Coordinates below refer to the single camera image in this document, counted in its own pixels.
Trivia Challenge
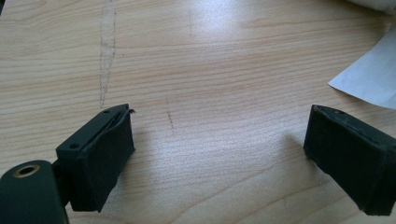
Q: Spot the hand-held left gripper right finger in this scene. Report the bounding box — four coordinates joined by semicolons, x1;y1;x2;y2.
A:
303;105;396;217

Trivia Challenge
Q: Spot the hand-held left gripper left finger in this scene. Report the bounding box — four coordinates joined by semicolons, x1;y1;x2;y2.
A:
55;104;136;213

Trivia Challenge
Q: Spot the black and white panda plush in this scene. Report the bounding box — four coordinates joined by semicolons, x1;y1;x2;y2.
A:
327;0;396;110

